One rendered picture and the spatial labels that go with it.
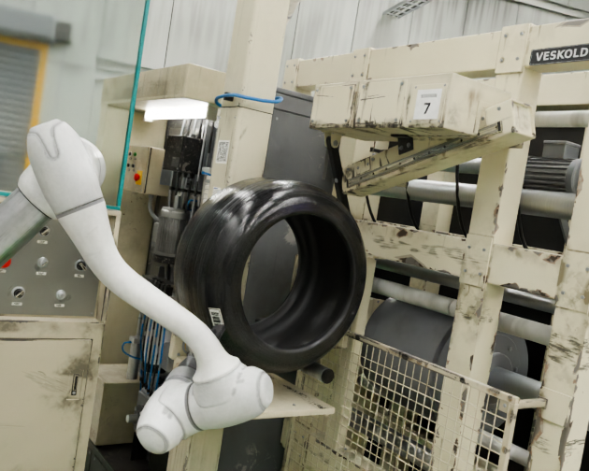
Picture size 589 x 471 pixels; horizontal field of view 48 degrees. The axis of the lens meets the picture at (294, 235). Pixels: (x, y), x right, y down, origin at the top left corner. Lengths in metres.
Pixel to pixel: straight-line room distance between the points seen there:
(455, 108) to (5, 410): 1.60
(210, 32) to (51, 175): 9.83
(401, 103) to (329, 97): 0.34
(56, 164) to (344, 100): 1.04
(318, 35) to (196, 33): 2.01
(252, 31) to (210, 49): 8.92
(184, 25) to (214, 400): 9.95
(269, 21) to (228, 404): 1.28
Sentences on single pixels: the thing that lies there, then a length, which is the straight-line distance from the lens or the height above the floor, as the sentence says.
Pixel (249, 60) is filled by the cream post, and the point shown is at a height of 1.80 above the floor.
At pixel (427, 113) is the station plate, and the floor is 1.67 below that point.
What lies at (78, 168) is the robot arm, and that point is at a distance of 1.37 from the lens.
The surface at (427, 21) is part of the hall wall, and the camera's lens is 12.32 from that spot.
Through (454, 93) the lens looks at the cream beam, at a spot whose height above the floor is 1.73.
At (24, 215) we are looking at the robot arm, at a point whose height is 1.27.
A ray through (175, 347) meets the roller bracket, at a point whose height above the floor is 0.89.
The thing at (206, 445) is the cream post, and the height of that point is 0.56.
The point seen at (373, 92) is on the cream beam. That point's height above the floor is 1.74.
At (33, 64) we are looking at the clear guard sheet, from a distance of 2.19.
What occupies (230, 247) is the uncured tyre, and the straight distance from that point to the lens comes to 1.74.
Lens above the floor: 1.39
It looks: 3 degrees down
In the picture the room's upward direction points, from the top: 9 degrees clockwise
